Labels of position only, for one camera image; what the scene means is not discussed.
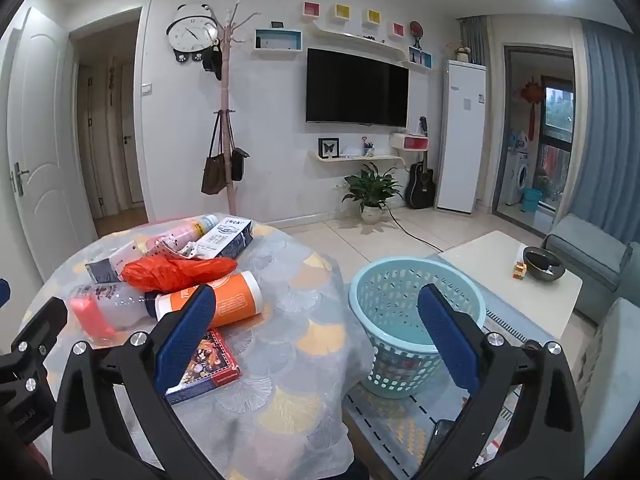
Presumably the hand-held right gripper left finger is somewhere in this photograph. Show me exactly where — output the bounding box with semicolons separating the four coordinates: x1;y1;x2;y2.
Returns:
51;284;236;480

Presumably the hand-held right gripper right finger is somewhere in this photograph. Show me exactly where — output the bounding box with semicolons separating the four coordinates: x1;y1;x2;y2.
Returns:
417;282;586;480

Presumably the light blue plastic basket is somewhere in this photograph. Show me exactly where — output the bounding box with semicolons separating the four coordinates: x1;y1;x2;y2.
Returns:
348;257;487;400

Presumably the pink drink bottle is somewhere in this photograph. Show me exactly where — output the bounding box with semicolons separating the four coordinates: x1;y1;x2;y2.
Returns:
145;214;219;256

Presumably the red playing card box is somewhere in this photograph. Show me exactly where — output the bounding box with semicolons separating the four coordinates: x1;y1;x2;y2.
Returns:
164;327;243;406

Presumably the clear bottle with pink label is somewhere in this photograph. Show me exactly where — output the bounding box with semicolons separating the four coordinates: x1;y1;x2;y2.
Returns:
69;281;160;345

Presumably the orange canister with white lid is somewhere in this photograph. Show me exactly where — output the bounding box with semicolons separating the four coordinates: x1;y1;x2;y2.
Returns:
154;270;262;322

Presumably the red plastic bag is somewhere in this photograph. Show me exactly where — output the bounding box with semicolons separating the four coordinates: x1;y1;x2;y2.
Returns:
121;256;239;295

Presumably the white coffee table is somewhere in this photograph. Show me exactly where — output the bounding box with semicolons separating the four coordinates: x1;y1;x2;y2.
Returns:
440;230;583;341

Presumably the white and navy carton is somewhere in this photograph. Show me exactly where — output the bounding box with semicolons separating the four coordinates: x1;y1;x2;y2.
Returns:
85;240;141;283

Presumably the pink dotted packet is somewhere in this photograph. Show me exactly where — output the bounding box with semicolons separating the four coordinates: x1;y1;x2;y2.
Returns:
145;237;183;261

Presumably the white carton with blue print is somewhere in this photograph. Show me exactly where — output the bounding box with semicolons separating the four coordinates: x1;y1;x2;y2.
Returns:
192;217;254;261

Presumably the dark bowl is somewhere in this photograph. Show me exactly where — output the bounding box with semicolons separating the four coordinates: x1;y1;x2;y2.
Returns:
522;247;567;282

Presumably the black guitar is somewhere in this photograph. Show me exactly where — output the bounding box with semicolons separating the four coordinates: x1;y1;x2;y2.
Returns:
405;116;437;210

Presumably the brown tote bag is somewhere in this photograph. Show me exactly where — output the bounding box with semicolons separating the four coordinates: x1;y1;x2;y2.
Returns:
201;110;230;196

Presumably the potted green plant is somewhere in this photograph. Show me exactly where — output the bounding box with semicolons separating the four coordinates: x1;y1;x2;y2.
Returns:
342;162;403;225

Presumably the grey sofa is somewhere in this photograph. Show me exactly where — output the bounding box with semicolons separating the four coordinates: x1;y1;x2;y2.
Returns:
542;212;640;476

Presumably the white door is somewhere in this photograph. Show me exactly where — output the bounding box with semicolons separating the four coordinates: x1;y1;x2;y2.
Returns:
7;7;98;266

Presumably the white washing machine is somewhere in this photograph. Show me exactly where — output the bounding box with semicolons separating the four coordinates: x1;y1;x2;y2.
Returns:
506;147;537;206

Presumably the small black bag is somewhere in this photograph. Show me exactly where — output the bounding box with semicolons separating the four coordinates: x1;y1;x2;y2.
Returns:
231;110;250;182

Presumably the pink coat rack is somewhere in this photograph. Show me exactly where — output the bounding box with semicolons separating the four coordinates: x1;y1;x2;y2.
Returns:
212;2;253;216

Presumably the red hanging knot ornament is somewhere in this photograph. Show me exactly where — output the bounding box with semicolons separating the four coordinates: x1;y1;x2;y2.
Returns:
522;77;543;136

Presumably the blue curtain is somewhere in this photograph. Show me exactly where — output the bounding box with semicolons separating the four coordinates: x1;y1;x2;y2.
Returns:
552;17;640;251

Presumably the black cap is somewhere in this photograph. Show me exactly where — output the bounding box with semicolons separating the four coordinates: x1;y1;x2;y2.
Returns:
201;45;223;81

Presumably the black floor cable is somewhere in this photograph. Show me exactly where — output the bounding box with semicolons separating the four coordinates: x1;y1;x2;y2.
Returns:
385;205;443;253

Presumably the metal door handle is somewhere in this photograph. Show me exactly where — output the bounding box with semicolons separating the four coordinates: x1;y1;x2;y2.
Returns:
11;162;32;196

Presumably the pink and white wall box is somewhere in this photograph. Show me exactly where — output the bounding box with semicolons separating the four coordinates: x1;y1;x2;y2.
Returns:
389;132;430;153

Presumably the white low wall shelf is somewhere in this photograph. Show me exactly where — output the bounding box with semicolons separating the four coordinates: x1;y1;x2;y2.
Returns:
308;152;403;164

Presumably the black wall television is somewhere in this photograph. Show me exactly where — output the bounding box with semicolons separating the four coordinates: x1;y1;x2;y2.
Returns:
306;48;410;128

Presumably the panda wall clock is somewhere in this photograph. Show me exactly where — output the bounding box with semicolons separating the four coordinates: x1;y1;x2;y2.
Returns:
166;4;220;63

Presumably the white curved wall shelf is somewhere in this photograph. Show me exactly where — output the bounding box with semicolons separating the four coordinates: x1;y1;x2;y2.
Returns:
312;22;408;66

